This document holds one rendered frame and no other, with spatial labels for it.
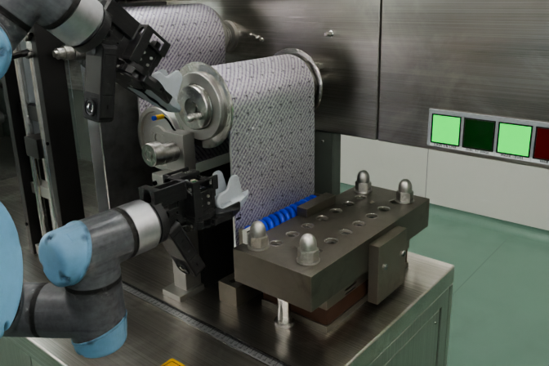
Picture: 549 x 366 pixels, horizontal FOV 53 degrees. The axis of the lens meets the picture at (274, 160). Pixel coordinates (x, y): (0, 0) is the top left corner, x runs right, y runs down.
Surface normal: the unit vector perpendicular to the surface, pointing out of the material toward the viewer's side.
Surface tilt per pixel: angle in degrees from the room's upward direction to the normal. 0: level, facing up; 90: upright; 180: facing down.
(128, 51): 50
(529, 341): 0
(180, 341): 0
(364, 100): 90
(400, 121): 90
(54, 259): 90
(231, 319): 0
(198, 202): 90
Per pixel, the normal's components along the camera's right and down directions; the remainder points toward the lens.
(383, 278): 0.77, 0.17
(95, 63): -0.65, 0.08
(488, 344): -0.02, -0.96
